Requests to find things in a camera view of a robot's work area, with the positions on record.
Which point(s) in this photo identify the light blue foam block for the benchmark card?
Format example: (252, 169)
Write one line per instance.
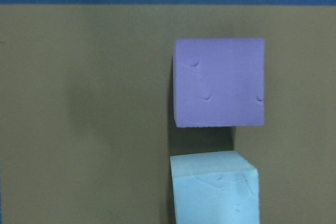
(215, 187)

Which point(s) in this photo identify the purple foam block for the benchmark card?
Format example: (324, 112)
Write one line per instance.
(218, 82)

